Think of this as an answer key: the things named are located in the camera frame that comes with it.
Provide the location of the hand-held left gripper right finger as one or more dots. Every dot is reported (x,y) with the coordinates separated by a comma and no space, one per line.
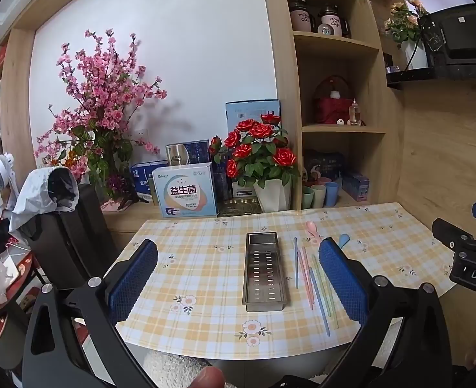
(343,279)

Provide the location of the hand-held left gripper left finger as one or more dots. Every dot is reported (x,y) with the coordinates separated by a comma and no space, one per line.
(135,279)

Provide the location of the green chopstick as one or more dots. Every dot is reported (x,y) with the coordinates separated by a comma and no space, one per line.
(326,295)

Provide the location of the blue chopstick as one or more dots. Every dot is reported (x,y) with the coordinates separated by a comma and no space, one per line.
(296,262)
(318,301)

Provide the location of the pink chopstick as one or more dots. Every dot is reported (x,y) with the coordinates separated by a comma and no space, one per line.
(302,266)
(308,287)

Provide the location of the blue spoon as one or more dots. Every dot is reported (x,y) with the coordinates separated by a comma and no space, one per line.
(344,239)

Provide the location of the pink spoon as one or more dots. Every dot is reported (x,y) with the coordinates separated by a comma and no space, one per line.
(311,227)

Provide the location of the stainless steel utensil tray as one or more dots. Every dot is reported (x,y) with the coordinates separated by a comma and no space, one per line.
(264,270)

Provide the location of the person's left hand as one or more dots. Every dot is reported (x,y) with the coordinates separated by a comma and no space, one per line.
(207,379)

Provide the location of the black chair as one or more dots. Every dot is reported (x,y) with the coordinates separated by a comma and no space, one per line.
(72,242)

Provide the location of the yellow checked floral tablecloth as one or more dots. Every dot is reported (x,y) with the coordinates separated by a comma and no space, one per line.
(205,258)

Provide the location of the beige cup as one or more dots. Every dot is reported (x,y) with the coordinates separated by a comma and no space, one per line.
(319,197)

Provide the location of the blue cup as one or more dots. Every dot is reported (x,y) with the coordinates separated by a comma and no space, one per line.
(332,194)

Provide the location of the green cup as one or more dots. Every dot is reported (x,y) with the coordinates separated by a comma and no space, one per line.
(307,198)

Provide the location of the purple box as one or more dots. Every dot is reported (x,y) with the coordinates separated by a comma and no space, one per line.
(355,188)

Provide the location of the pink cup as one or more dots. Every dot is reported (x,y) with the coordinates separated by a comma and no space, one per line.
(323,181)

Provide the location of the white and blue carton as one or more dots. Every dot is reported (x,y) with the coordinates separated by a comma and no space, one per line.
(185,192)

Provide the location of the blue and white box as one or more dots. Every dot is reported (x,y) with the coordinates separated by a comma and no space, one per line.
(143,178)

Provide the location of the dark blue printed box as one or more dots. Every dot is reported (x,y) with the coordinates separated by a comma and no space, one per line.
(326,163)

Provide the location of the grey plastic bag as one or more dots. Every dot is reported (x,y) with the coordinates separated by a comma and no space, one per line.
(32,194)

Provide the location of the white box blue label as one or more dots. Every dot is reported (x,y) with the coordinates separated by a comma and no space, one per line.
(242,190)

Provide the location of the silver and blue box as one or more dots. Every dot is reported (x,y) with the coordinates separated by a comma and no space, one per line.
(187,153)

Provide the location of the red roses white pot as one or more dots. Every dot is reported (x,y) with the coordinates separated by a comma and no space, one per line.
(258,153)

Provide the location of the glass perfume bottle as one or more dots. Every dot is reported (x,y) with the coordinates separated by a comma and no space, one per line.
(355,113)

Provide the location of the red basket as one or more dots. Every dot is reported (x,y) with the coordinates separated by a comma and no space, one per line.
(330,109)

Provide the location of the black appliance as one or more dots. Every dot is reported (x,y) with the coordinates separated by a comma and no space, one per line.
(460,36)

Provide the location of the pink artificial blossom plant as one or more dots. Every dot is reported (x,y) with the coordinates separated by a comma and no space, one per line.
(96,97)

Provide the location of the light blue box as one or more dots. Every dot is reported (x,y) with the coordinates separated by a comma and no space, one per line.
(250,111)

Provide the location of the wooden shelf unit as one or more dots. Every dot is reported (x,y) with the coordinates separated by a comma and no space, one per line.
(286,89)

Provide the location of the pink roses white vase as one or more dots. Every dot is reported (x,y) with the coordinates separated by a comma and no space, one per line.
(407,24)

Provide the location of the wooden bookshelf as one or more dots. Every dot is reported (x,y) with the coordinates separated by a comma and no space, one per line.
(17,89)

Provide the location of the white wall socket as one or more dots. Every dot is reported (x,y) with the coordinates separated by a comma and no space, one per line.
(141,134)

